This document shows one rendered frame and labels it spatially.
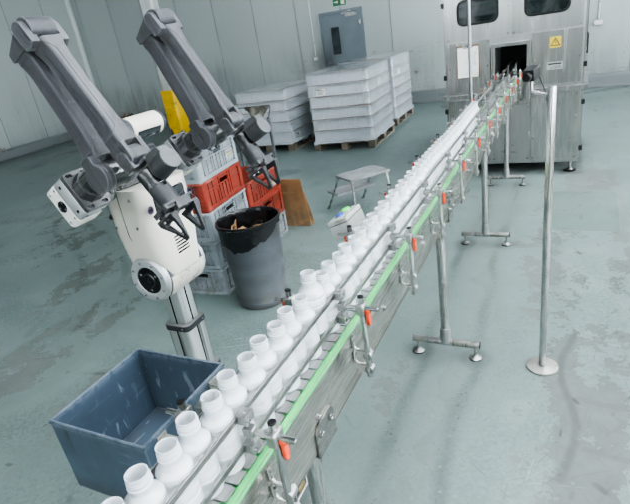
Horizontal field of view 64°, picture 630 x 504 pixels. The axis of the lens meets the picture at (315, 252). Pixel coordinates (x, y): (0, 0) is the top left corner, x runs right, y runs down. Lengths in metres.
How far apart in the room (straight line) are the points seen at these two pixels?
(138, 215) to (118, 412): 0.58
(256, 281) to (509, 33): 3.64
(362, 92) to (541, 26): 2.96
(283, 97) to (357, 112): 1.30
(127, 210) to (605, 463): 2.03
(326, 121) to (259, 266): 4.91
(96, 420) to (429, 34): 10.67
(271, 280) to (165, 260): 1.88
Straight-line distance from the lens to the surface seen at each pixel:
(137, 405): 1.64
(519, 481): 2.31
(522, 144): 5.88
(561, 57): 5.72
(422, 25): 11.54
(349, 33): 11.98
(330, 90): 7.94
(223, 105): 1.69
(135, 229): 1.65
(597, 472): 2.40
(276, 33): 12.80
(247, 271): 3.43
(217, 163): 3.82
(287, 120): 8.46
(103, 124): 1.39
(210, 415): 0.94
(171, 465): 0.88
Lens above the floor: 1.71
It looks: 23 degrees down
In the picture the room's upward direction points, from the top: 9 degrees counter-clockwise
